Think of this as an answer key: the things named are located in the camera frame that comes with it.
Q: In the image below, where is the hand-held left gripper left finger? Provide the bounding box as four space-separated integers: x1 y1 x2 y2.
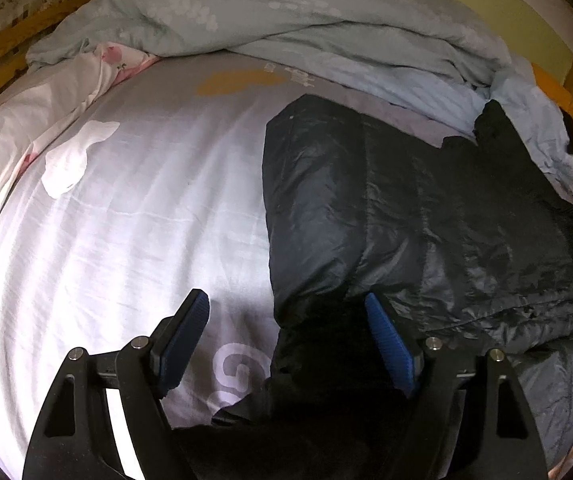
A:
22 288 211 480

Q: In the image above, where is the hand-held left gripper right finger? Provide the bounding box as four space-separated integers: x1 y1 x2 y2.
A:
365 292 549 480

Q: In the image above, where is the light blue duvet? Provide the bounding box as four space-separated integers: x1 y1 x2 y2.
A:
26 0 573 202

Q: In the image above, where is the black down jacket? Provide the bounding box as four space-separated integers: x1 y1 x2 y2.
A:
174 94 573 480

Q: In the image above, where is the white printed bed sheet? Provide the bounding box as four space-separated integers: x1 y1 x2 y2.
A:
0 52 467 480

